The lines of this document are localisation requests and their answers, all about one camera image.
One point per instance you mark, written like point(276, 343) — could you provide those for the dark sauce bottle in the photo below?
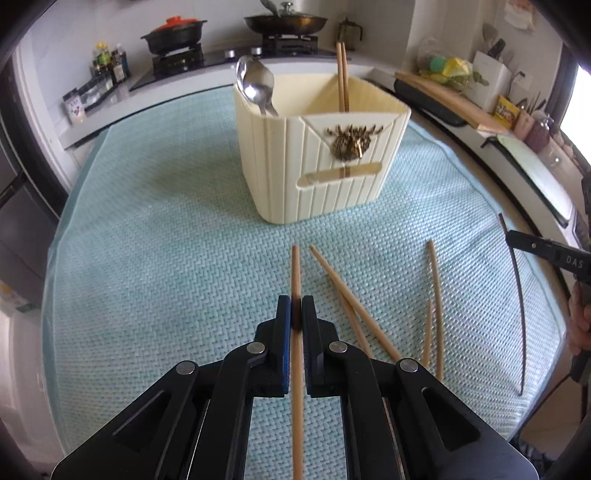
point(120, 67)

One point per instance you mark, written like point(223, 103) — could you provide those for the window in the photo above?
point(579, 101)

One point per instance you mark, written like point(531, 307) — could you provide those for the grey steel refrigerator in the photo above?
point(23, 207)

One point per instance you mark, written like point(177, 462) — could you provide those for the cream ribbed utensil holder box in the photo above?
point(277, 175)

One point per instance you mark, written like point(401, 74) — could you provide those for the black gas stove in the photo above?
point(217, 57)

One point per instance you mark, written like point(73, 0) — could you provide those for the thin dark stick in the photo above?
point(521, 332)

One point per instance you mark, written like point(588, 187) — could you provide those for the glass wok lid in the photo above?
point(288, 11)

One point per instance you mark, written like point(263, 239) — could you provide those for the dark wok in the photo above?
point(286, 25)

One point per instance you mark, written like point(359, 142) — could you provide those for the yellow green plastic bag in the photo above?
point(450, 67)

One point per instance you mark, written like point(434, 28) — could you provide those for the dark glass press pot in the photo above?
point(349, 34)

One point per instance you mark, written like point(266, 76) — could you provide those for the cardboard box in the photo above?
point(11, 297)

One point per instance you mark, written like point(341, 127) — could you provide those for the teal woven table mat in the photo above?
point(161, 277)

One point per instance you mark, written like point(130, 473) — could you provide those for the metal spoon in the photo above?
point(257, 82)
point(238, 74)

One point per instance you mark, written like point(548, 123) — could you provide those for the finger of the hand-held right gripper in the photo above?
point(531, 247)

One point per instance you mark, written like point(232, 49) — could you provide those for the white label spice jar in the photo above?
point(74, 107)

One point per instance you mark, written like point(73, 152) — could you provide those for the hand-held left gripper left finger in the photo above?
point(285, 332)

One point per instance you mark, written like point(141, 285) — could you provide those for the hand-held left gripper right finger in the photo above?
point(308, 332)

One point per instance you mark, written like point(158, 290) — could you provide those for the white knife holder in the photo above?
point(487, 78)

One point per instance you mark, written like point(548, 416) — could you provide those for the black baking tray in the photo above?
point(429, 105)

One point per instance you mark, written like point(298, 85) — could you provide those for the person's right hand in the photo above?
point(581, 321)

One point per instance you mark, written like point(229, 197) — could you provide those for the wooden chopstick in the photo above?
point(427, 332)
point(436, 295)
point(295, 267)
point(339, 74)
point(345, 74)
point(355, 326)
point(369, 321)

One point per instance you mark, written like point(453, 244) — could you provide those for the wooden cutting board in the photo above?
point(443, 94)

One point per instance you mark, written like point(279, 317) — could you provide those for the black clay pot red lid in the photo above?
point(173, 39)

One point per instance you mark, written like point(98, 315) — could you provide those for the pink cup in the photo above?
point(524, 124)

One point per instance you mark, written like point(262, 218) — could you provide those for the green label condiment bottle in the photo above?
point(102, 60)

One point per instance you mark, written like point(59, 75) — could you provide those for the wall socket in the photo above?
point(521, 78)

